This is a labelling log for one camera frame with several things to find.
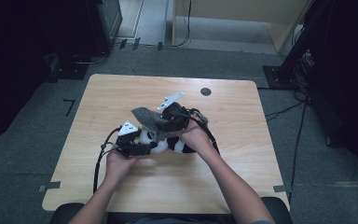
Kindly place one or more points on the grey fuzzy cloth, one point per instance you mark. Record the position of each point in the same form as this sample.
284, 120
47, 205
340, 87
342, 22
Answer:
149, 119

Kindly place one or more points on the black flat stand base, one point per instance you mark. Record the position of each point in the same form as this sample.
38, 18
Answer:
71, 71

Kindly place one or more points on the light wooden desk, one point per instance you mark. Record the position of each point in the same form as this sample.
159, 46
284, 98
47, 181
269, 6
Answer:
230, 6

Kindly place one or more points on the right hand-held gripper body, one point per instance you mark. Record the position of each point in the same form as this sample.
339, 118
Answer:
177, 116

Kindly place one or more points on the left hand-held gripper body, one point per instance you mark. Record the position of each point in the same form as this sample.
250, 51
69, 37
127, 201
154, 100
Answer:
127, 133

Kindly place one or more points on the panda plush toy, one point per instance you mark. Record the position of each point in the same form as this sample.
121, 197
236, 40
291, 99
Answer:
160, 146

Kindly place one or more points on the person's left hand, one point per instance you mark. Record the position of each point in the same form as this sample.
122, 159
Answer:
119, 166

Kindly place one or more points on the person's dark clothing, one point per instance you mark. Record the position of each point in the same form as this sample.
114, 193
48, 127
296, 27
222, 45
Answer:
167, 221

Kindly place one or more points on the black metal stand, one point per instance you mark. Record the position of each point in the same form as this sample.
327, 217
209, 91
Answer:
276, 77

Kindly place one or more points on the round dark table grommet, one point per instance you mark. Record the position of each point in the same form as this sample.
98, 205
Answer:
205, 91

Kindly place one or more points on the person's right hand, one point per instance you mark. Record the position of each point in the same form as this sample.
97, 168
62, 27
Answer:
197, 138

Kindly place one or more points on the black equipment cabinet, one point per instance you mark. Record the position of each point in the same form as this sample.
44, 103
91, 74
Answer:
105, 25

